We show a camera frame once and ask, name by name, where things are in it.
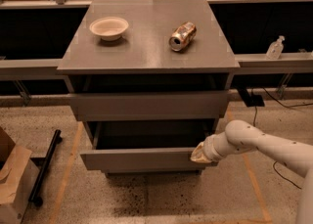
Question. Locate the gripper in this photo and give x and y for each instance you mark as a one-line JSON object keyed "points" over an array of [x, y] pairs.
{"points": [[210, 150]]}

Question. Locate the grey drawer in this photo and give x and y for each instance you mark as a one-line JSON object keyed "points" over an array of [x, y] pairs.
{"points": [[148, 106], [146, 146]]}

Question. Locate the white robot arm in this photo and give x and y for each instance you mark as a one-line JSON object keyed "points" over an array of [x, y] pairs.
{"points": [[239, 137]]}

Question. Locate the grey top drawer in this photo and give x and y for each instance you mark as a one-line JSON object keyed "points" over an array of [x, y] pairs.
{"points": [[148, 106]]}

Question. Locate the grey drawer cabinet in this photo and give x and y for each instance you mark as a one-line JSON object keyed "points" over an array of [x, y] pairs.
{"points": [[141, 60]]}

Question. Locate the black floor power box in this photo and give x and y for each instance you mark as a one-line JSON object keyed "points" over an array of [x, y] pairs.
{"points": [[250, 99]]}

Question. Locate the crushed orange soda can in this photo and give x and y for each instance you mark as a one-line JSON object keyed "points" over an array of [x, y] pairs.
{"points": [[182, 36]]}

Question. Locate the clear sanitizer pump bottle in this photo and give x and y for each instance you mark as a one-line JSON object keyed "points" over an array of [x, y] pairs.
{"points": [[275, 49]]}

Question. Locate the white paper bowl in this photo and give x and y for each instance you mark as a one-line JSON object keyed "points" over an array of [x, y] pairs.
{"points": [[109, 28]]}

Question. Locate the black metal bar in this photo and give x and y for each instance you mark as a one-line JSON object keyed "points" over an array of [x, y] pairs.
{"points": [[43, 164]]}

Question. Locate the cardboard box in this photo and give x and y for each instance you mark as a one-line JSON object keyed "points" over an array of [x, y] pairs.
{"points": [[17, 177]]}

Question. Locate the grey metal rail shelf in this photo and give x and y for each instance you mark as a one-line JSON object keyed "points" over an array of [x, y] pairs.
{"points": [[43, 69]]}

